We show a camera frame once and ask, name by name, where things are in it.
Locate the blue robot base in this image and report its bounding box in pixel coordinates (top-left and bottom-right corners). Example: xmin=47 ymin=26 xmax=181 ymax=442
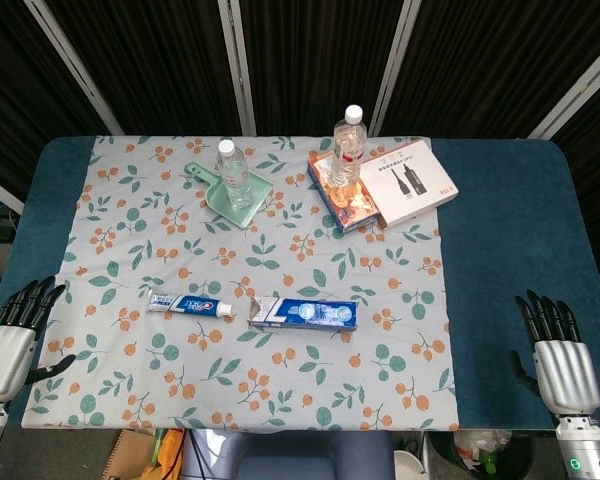
xmin=237 ymin=432 xmax=396 ymax=480

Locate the floral fruit print tablecloth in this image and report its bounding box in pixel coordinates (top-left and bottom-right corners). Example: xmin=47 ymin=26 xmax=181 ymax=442
xmin=22 ymin=134 xmax=461 ymax=432

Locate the green plastic dustpan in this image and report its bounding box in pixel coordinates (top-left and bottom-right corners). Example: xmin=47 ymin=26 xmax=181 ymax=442
xmin=183 ymin=160 xmax=275 ymax=231

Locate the black waste bin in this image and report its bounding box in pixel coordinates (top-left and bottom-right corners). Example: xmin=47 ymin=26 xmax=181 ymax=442
xmin=429 ymin=430 xmax=536 ymax=480

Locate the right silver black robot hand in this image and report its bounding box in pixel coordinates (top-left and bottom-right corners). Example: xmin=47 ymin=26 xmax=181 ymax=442
xmin=509 ymin=288 xmax=600 ymax=416

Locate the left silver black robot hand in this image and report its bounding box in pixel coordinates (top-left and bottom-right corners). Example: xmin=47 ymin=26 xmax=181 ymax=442
xmin=0 ymin=277 xmax=77 ymax=404

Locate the teal table cover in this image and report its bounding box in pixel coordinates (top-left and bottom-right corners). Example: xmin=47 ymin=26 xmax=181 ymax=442
xmin=0 ymin=135 xmax=600 ymax=431

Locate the orange blue snack box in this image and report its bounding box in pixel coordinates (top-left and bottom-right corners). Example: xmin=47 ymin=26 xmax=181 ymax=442
xmin=307 ymin=148 xmax=385 ymax=234

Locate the orange bag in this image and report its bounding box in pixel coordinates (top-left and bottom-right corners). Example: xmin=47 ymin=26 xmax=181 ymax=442
xmin=147 ymin=428 xmax=187 ymax=479

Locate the blue white toothpaste tube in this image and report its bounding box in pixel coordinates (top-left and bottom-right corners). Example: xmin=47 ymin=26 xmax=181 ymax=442
xmin=147 ymin=291 xmax=236 ymax=319

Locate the clear bottle with white label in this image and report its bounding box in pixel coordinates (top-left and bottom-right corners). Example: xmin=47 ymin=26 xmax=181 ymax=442
xmin=215 ymin=139 xmax=255 ymax=210

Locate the white box with black print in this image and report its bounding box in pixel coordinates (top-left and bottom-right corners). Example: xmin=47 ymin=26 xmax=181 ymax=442
xmin=357 ymin=139 xmax=459 ymax=229

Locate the white cup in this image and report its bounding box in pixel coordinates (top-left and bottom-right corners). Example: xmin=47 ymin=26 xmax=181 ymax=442
xmin=393 ymin=449 xmax=427 ymax=480

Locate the clear bottle with red label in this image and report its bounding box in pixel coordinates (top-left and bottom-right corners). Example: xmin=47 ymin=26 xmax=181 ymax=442
xmin=329 ymin=104 xmax=369 ymax=187

